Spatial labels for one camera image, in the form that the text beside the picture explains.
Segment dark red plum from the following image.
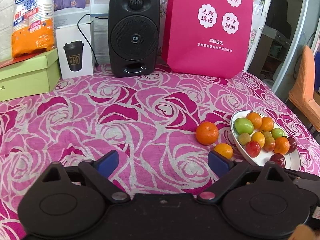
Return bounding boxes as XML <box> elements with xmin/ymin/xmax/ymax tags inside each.
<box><xmin>287</xmin><ymin>137</ymin><xmax>297</xmax><ymax>153</ymax></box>
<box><xmin>270</xmin><ymin>153</ymin><xmax>286</xmax><ymax>168</ymax></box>

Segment tan longan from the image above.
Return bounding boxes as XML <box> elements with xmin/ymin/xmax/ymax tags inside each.
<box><xmin>238</xmin><ymin>133</ymin><xmax>251</xmax><ymax>146</ymax></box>
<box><xmin>263</xmin><ymin>131</ymin><xmax>272</xmax><ymax>139</ymax></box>

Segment small yellow orange fruit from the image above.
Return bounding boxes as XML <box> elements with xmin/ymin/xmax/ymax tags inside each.
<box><xmin>251</xmin><ymin>132</ymin><xmax>265</xmax><ymax>148</ymax></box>

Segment large green fruit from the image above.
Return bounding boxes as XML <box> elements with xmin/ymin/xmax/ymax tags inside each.
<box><xmin>234</xmin><ymin>118</ymin><xmax>254</xmax><ymax>135</ymax></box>

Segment large orange front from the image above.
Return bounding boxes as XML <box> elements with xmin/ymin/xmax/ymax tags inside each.
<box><xmin>246</xmin><ymin>112</ymin><xmax>263</xmax><ymax>129</ymax></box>

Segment mandarin orange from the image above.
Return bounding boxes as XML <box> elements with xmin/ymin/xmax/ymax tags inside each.
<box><xmin>195</xmin><ymin>121</ymin><xmax>219</xmax><ymax>146</ymax></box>
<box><xmin>273</xmin><ymin>137</ymin><xmax>290</xmax><ymax>155</ymax></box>

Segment red yellow cherry tomato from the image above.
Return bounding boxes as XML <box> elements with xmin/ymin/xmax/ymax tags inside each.
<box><xmin>263</xmin><ymin>137</ymin><xmax>276</xmax><ymax>152</ymax></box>

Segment white porcelain plate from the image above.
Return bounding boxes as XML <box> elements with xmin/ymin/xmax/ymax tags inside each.
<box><xmin>230</xmin><ymin>111</ymin><xmax>302</xmax><ymax>171</ymax></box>

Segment small yellow kumquat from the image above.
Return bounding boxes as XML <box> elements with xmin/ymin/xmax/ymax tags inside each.
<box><xmin>214</xmin><ymin>143</ymin><xmax>233</xmax><ymax>159</ymax></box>

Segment pink rose tablecloth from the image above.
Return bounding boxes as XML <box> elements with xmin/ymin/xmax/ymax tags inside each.
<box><xmin>1</xmin><ymin>66</ymin><xmax>319</xmax><ymax>239</ymax></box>

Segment orange covered chair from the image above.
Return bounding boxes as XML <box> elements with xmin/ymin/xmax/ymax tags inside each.
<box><xmin>289</xmin><ymin>46</ymin><xmax>319</xmax><ymax>131</ymax></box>

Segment white coffee cup box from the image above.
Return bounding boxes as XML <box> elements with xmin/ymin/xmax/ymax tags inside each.
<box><xmin>55</xmin><ymin>21</ymin><xmax>95</xmax><ymax>79</ymax></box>

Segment green cardboard box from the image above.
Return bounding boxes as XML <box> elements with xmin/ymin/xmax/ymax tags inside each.
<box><xmin>0</xmin><ymin>49</ymin><xmax>61</xmax><ymax>101</ymax></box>

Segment red flat folder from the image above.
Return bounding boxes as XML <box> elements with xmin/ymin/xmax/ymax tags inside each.
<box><xmin>0</xmin><ymin>53</ymin><xmax>44</xmax><ymax>68</ymax></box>

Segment pink tote bag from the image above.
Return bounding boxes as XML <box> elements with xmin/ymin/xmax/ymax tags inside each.
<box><xmin>162</xmin><ymin>0</ymin><xmax>253</xmax><ymax>79</ymax></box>

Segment orange paper cup package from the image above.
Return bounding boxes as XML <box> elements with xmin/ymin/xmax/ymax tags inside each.
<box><xmin>11</xmin><ymin>0</ymin><xmax>55</xmax><ymax>58</ymax></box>

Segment black speaker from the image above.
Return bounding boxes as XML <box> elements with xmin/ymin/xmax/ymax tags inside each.
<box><xmin>108</xmin><ymin>0</ymin><xmax>160</xmax><ymax>77</ymax></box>

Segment black speaker cable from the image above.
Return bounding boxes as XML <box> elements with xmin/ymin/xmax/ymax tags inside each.
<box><xmin>76</xmin><ymin>13</ymin><xmax>111</xmax><ymax>68</ymax></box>

